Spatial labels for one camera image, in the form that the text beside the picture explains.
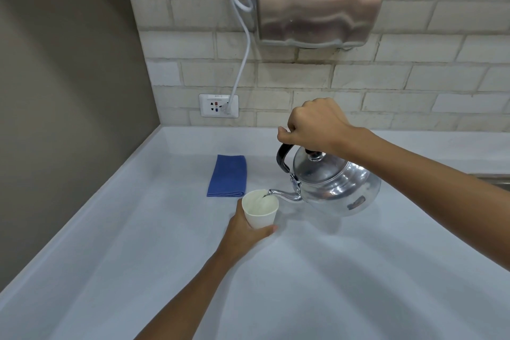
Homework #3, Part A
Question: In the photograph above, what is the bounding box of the person's right hand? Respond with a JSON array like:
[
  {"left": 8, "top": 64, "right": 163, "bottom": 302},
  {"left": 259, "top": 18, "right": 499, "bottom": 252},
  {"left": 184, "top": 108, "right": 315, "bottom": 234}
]
[{"left": 277, "top": 97, "right": 361, "bottom": 156}]

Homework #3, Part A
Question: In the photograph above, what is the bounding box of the person's left hand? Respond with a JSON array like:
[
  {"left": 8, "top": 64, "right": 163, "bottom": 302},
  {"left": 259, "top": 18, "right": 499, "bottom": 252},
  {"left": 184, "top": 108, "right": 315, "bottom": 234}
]
[{"left": 217, "top": 197, "right": 278, "bottom": 261}]

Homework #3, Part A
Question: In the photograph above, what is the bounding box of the white paper cup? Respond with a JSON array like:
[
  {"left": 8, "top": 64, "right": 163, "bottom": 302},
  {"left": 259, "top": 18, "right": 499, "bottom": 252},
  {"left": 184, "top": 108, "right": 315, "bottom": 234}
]
[{"left": 242, "top": 189, "right": 279, "bottom": 230}]

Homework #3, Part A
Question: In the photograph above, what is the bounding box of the silver metal kettle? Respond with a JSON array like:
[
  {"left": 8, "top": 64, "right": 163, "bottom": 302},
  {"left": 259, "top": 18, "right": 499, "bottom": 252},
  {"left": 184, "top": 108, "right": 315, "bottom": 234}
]
[{"left": 268, "top": 142, "right": 382, "bottom": 217}]

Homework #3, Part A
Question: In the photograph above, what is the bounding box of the person's left forearm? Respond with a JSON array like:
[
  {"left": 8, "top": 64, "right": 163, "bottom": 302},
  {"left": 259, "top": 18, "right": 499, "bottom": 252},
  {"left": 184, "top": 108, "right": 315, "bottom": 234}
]
[{"left": 127, "top": 249, "right": 236, "bottom": 340}]

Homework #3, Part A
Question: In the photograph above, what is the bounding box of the person's right forearm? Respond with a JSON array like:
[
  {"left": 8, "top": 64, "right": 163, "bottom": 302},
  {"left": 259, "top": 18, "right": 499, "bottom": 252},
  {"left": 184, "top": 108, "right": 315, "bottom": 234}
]
[{"left": 339, "top": 127, "right": 510, "bottom": 286}]

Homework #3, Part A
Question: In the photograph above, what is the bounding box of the blue folded cloth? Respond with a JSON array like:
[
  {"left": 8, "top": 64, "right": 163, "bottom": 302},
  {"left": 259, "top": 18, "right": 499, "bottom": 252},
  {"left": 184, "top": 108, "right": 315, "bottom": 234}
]
[{"left": 206, "top": 154, "right": 248, "bottom": 198}]

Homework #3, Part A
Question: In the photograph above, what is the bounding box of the stainless steel hand dryer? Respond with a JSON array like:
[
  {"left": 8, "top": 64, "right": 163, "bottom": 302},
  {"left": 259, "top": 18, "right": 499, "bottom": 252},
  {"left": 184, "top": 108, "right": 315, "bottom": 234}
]
[{"left": 255, "top": 0, "right": 392, "bottom": 50}]

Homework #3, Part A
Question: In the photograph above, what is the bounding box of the white wall socket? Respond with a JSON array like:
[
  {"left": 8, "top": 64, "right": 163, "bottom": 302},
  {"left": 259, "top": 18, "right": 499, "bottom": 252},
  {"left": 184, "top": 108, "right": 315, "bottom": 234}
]
[{"left": 199, "top": 93, "right": 240, "bottom": 119}]

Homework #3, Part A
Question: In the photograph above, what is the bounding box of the white power cable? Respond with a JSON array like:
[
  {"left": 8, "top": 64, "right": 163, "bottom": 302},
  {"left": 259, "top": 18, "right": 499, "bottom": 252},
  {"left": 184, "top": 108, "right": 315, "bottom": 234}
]
[{"left": 201, "top": 0, "right": 258, "bottom": 111}]

